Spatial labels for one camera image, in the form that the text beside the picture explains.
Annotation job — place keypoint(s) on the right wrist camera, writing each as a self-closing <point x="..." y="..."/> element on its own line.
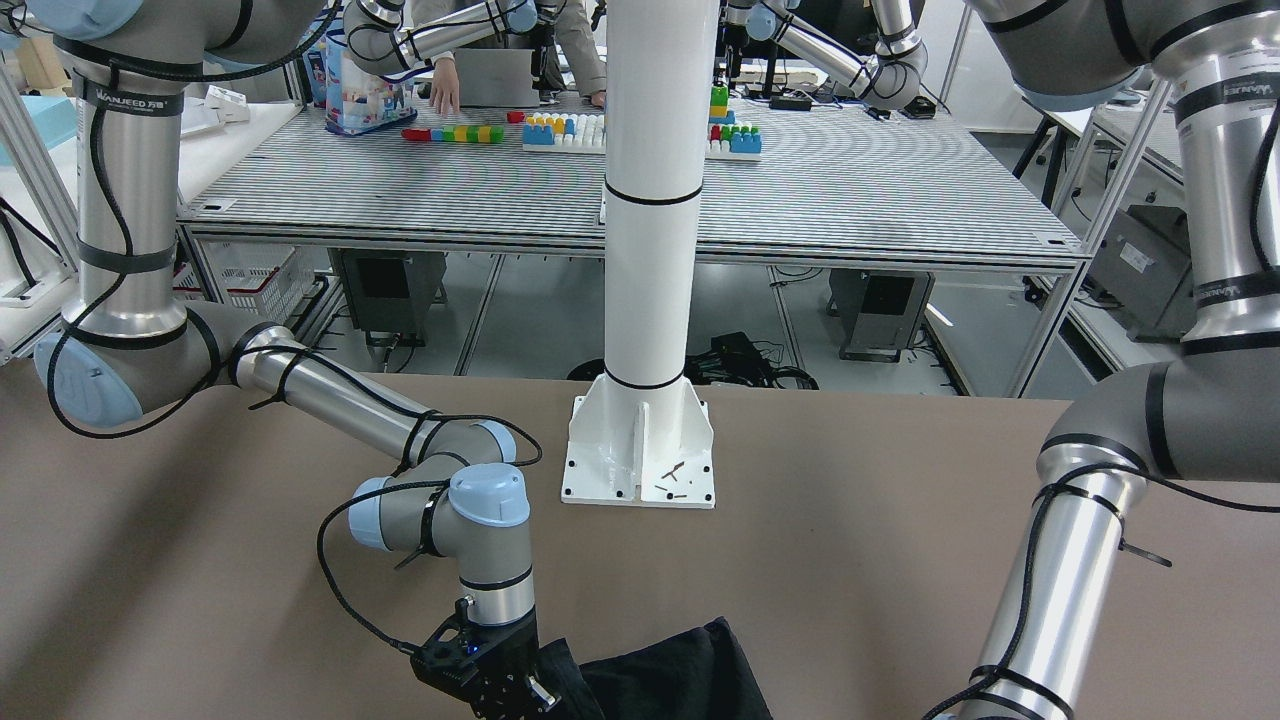
<point x="449" y="660"/>

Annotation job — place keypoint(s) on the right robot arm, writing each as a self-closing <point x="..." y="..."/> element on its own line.
<point x="130" y="354"/>

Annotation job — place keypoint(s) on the black graphic t-shirt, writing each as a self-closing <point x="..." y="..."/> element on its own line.
<point x="698" y="674"/>

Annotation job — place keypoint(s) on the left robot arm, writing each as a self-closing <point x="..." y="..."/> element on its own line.
<point x="1210" y="414"/>

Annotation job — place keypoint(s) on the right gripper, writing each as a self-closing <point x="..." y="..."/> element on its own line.
<point x="518" y="662"/>

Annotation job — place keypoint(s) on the colourful toy blocks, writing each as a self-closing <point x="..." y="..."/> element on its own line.
<point x="541" y="131"/>

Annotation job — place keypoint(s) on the perforated metal table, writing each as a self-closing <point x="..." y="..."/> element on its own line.
<point x="832" y="189"/>

